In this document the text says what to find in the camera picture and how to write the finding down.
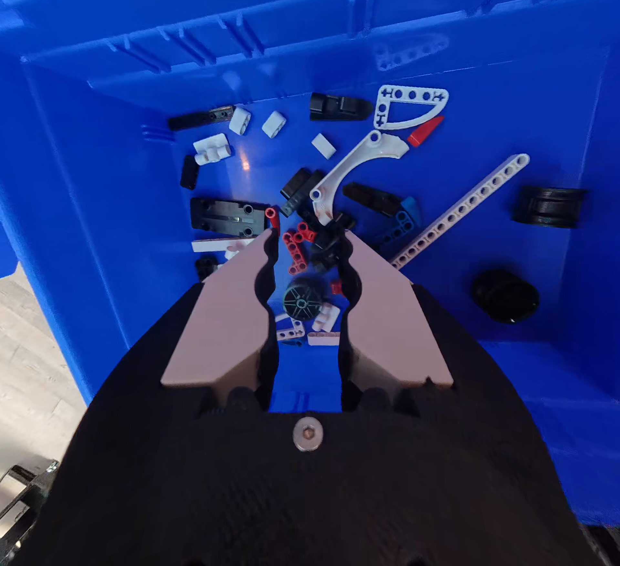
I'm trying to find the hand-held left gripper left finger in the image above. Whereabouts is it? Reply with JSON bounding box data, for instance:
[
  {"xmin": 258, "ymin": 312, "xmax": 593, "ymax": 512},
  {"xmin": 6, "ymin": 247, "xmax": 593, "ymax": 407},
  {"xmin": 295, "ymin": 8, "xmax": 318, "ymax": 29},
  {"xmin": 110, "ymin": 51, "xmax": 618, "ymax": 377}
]
[{"xmin": 160, "ymin": 228, "xmax": 280, "ymax": 413}]

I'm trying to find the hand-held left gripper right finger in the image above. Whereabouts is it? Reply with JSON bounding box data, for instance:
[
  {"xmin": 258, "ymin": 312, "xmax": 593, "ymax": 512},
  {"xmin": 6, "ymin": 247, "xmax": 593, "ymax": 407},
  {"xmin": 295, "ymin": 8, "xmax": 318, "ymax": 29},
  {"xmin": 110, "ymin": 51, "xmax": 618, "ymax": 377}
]
[{"xmin": 338, "ymin": 229, "xmax": 455, "ymax": 413}]

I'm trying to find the blue parts bin with tag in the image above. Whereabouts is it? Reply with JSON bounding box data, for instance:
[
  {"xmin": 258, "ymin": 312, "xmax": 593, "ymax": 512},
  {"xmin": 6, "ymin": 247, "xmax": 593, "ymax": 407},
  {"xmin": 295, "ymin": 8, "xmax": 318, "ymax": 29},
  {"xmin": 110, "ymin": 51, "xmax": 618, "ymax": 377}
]
[{"xmin": 0, "ymin": 0, "xmax": 620, "ymax": 528}]

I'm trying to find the black large holed panel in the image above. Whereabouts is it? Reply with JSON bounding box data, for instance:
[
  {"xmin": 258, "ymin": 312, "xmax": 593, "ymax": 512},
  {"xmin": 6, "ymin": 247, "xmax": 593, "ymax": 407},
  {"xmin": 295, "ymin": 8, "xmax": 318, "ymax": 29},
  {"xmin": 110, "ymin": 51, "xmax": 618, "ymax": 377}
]
[{"xmin": 189, "ymin": 197, "xmax": 273, "ymax": 238}]

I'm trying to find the black thick triangular connector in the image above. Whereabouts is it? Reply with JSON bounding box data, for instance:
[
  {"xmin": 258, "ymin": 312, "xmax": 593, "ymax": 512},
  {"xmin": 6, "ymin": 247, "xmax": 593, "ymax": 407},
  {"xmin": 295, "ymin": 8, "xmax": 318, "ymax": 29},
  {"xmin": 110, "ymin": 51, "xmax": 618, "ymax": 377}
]
[{"xmin": 194, "ymin": 255, "xmax": 220, "ymax": 282}]

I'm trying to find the white small axle connector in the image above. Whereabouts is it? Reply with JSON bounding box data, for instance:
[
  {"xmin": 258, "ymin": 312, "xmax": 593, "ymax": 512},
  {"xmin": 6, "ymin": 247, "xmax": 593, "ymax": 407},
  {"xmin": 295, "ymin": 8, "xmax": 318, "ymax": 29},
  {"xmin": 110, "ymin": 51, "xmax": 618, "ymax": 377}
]
[{"xmin": 275, "ymin": 313, "xmax": 307, "ymax": 341}]

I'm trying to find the white small panel with pin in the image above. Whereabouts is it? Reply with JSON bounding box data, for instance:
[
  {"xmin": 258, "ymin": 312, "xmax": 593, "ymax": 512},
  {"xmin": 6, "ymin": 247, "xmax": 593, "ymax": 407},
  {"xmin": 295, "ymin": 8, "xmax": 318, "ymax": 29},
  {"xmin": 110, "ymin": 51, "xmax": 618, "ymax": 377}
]
[{"xmin": 311, "ymin": 303, "xmax": 342, "ymax": 333}]

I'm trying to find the black spoked rim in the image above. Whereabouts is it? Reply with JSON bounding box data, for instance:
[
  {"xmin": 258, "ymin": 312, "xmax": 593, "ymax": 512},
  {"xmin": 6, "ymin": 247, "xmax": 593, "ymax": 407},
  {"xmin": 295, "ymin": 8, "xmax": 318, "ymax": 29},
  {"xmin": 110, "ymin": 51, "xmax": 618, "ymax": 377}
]
[{"xmin": 281, "ymin": 277, "xmax": 324, "ymax": 322}]

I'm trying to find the white medium beam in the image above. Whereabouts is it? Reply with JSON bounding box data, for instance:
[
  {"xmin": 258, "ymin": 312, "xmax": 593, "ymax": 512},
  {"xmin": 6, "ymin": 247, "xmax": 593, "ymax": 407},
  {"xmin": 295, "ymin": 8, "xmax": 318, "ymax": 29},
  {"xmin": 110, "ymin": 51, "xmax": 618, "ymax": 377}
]
[{"xmin": 190, "ymin": 236, "xmax": 256, "ymax": 254}]

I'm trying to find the blue L-shaped beam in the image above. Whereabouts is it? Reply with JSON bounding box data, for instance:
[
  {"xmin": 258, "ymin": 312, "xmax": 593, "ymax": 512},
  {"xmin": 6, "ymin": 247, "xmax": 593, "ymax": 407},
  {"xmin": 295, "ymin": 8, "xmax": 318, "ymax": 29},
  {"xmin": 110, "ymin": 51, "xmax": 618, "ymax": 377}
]
[{"xmin": 374, "ymin": 211, "xmax": 419, "ymax": 246}]

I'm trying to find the red L-shaped beam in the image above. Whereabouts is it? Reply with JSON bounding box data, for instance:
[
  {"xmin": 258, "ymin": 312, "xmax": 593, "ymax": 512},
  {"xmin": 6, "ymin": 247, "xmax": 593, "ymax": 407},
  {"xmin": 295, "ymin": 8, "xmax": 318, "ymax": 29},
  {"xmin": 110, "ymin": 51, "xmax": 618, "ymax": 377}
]
[{"xmin": 281, "ymin": 230, "xmax": 306, "ymax": 277}]

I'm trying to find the blue curved panel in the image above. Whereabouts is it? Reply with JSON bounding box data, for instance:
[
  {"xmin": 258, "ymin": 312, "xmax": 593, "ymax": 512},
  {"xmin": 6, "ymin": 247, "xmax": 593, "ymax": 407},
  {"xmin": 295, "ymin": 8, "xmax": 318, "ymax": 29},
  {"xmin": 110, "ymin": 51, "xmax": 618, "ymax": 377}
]
[{"xmin": 398, "ymin": 196, "xmax": 422, "ymax": 226}]

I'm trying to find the white long holed beam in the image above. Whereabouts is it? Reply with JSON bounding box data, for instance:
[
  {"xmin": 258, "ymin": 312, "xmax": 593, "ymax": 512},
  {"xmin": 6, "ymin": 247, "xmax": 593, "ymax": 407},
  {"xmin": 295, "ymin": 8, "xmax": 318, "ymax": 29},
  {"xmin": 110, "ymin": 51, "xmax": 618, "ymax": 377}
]
[{"xmin": 389, "ymin": 153, "xmax": 531, "ymax": 271}]

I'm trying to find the black stepped panel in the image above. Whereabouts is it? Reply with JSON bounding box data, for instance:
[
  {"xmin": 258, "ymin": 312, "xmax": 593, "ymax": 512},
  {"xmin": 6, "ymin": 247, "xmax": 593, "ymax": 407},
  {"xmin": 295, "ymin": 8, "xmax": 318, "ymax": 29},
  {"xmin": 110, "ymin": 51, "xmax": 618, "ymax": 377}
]
[{"xmin": 342, "ymin": 181, "xmax": 404, "ymax": 219}]

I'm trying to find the black small flat panel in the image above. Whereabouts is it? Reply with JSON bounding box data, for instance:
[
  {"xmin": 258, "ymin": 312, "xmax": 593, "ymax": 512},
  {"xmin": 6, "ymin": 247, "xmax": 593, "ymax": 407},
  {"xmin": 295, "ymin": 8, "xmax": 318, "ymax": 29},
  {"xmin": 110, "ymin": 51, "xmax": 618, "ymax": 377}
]
[{"xmin": 179, "ymin": 155, "xmax": 200, "ymax": 191}]

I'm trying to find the black long curved panel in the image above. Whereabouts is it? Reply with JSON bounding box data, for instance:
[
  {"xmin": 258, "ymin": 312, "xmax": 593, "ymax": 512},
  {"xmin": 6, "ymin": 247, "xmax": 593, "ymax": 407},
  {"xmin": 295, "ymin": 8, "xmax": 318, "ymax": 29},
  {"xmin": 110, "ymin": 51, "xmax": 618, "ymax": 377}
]
[{"xmin": 279, "ymin": 167, "xmax": 327, "ymax": 218}]

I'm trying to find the white connector block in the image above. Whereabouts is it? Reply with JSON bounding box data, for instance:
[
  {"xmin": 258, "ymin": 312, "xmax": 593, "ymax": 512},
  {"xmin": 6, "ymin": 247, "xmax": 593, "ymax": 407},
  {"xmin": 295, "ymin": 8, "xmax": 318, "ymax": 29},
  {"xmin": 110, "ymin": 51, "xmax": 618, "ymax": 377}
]
[{"xmin": 192, "ymin": 133, "xmax": 233, "ymax": 167}]

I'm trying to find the black wheel hub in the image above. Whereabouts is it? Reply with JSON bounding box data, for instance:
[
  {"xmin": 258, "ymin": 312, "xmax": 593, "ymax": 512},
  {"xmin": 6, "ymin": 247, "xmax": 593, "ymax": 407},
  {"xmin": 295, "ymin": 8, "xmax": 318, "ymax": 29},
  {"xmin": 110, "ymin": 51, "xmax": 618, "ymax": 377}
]
[{"xmin": 512, "ymin": 184, "xmax": 588, "ymax": 230}]

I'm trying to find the red pointed panel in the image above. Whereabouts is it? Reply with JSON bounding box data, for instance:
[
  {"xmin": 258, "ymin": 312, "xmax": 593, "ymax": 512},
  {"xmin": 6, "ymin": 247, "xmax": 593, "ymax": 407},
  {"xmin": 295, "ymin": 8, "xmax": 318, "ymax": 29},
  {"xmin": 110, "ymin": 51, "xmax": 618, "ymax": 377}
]
[{"xmin": 406, "ymin": 115, "xmax": 446, "ymax": 149}]

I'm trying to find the white small curved panel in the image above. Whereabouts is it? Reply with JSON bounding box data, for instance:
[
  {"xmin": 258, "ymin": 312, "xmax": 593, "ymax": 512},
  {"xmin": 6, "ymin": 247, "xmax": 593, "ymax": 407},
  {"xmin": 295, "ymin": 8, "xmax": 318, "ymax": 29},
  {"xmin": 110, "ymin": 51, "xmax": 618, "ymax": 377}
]
[
  {"xmin": 261, "ymin": 110, "xmax": 288, "ymax": 140},
  {"xmin": 228, "ymin": 106, "xmax": 253, "ymax": 137},
  {"xmin": 310, "ymin": 132, "xmax": 338, "ymax": 161}
]

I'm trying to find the black long beam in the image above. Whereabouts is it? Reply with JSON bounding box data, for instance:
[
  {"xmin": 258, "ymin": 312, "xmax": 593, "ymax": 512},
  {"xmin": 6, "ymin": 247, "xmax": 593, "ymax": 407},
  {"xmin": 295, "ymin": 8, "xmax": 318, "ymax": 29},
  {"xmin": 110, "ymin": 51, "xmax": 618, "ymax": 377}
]
[{"xmin": 167, "ymin": 106, "xmax": 236, "ymax": 132}]

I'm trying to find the black curved fairing piece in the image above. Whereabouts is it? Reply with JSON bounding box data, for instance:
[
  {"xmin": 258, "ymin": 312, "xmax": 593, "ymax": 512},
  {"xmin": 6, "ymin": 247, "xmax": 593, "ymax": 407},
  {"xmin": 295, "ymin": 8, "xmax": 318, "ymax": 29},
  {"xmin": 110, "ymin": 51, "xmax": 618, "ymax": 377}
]
[{"xmin": 309, "ymin": 92, "xmax": 375, "ymax": 123}]

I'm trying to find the metal chair base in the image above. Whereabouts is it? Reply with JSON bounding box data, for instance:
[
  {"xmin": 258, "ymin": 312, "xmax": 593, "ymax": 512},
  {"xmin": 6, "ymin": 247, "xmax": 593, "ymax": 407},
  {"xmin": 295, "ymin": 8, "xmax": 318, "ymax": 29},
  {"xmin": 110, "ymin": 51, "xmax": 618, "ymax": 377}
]
[{"xmin": 0, "ymin": 460, "xmax": 60, "ymax": 552}]

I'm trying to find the white curved frame beam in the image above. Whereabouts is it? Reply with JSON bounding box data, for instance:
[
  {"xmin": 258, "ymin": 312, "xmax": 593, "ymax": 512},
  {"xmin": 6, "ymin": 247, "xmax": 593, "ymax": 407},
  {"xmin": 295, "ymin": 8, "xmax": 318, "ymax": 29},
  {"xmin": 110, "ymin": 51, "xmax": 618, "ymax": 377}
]
[{"xmin": 373, "ymin": 84, "xmax": 450, "ymax": 131}]

